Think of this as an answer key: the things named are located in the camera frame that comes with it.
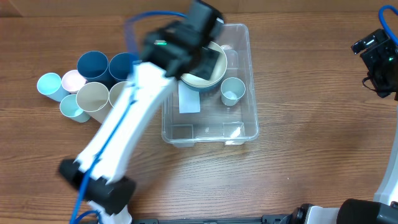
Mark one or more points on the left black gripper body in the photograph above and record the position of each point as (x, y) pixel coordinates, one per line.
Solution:
(206, 60)

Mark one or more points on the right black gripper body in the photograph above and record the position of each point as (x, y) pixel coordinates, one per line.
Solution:
(380, 63)

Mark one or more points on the cream bowl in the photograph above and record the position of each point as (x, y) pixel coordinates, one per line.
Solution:
(197, 82)
(220, 65)

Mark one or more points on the grey small cup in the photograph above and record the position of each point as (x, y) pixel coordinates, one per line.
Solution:
(232, 90)

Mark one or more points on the dark blue tall cup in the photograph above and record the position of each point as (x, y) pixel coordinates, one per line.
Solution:
(122, 65)
(94, 67)

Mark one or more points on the beige tall cup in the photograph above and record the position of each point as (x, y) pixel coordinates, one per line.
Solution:
(115, 92)
(93, 98)

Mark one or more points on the pink small cup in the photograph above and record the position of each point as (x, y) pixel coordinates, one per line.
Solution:
(73, 81)

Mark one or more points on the mint green small cup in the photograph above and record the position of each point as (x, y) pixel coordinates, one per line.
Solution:
(70, 109)

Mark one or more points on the light blue small cup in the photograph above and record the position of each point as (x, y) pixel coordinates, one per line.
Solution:
(50, 85)

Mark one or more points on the blue bowl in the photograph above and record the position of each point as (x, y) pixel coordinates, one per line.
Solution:
(203, 89)

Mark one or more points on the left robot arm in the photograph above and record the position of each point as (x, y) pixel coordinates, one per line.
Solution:
(98, 172)

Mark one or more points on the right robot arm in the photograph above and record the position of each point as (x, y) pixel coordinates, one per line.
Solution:
(380, 208)

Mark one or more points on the white paper label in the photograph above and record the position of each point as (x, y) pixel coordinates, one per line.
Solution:
(188, 100)

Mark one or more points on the clear plastic storage bin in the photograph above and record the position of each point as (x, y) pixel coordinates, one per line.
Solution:
(216, 122)

